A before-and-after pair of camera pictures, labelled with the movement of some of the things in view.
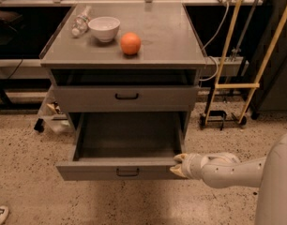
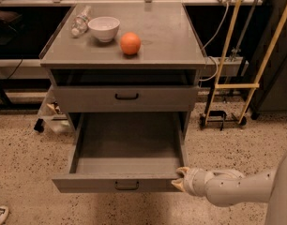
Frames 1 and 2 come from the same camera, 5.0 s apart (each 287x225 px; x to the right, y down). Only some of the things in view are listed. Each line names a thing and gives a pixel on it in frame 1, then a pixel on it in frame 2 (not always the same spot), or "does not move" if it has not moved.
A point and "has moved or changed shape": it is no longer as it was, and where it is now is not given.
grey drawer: [124, 146] has moved or changed shape
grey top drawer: [125, 98] does not move
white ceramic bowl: [105, 28] does not move
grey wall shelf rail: [234, 66] does not move
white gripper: [191, 166] to [194, 181]
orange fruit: [130, 43] does not move
